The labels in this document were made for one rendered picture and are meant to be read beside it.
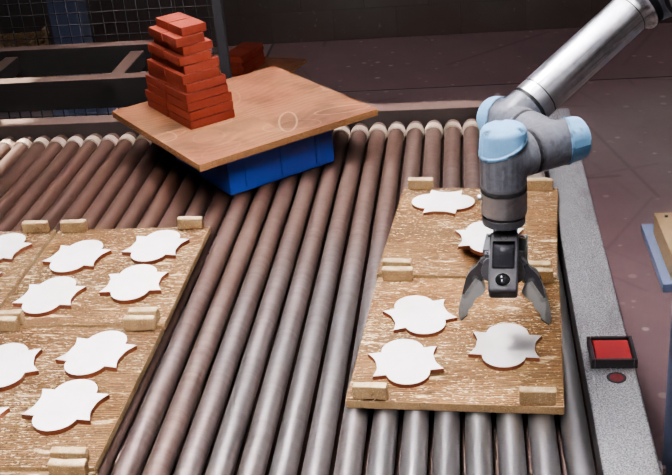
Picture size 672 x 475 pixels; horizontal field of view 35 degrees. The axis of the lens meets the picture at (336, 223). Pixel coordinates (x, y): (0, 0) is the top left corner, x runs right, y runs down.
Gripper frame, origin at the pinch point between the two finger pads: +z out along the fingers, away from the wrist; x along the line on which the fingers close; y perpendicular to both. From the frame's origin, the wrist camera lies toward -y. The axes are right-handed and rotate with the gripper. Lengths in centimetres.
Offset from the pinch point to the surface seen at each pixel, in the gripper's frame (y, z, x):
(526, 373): -7.0, 4.7, -4.2
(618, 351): 2.2, 5.4, -19.0
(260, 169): 67, 2, 64
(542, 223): 48.7, 4.7, -3.5
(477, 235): 35.6, 1.4, 8.6
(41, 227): 37, 3, 106
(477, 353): -3.2, 3.9, 4.3
